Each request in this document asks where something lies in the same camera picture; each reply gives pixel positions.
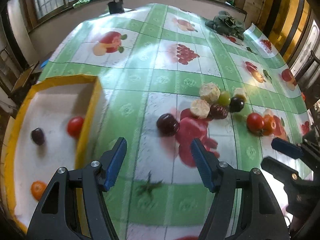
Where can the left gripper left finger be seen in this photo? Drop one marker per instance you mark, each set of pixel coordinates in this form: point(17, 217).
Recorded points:
point(111, 162)

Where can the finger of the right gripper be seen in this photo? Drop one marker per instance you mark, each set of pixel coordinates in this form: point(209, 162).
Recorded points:
point(280, 172)
point(286, 148)

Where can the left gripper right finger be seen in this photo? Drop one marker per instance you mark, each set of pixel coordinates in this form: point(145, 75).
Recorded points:
point(206, 164)

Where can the red jujube date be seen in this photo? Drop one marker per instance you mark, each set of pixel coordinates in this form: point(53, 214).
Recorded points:
point(218, 112)

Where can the dark plum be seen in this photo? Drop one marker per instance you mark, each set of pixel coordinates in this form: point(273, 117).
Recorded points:
point(167, 125)
point(37, 136)
point(236, 105)

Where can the orange tangerine on table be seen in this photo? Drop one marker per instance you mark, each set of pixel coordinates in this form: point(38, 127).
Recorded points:
point(269, 125)

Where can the green tomato stem calyx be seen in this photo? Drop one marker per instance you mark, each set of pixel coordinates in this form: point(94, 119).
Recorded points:
point(148, 187)

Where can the red tomato on table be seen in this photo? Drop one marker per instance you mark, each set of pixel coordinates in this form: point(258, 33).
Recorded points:
point(255, 122)

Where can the red tomato in box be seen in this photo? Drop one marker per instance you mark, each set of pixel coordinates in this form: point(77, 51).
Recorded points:
point(74, 126)

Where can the yellow rimmed white box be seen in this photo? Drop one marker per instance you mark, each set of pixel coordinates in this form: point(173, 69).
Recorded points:
point(50, 105)

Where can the dark plum by corn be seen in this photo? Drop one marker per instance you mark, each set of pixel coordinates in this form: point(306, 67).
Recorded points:
point(236, 105)

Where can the green grape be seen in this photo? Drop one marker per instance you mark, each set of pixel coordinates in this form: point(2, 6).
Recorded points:
point(224, 98)

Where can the corn cob piece back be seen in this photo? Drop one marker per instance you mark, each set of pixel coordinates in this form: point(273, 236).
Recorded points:
point(210, 92)

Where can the dark plum in box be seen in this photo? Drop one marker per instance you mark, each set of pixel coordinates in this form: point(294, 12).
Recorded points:
point(37, 136)

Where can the corn cob piece right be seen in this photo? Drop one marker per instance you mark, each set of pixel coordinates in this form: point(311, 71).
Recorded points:
point(240, 93)

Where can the orange tangerine in box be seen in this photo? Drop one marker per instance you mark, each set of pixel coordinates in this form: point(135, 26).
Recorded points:
point(37, 189)

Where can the small loose leaf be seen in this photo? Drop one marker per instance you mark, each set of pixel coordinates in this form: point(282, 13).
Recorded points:
point(265, 73)

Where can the green fruit print tablecloth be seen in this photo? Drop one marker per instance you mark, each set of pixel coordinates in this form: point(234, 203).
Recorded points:
point(158, 77)

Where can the loose green leaf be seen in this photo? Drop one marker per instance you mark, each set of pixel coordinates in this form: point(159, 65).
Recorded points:
point(250, 50)

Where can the wooden chair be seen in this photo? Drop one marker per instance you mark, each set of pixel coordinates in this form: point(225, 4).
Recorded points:
point(22, 80)

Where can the green leafy vegetable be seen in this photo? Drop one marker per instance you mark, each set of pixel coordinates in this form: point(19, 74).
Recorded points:
point(225, 24)

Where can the black pot on sill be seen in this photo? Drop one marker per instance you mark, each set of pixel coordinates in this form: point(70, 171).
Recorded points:
point(116, 7)

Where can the green cloth on sill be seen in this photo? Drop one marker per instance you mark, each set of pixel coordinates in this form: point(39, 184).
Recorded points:
point(80, 3)

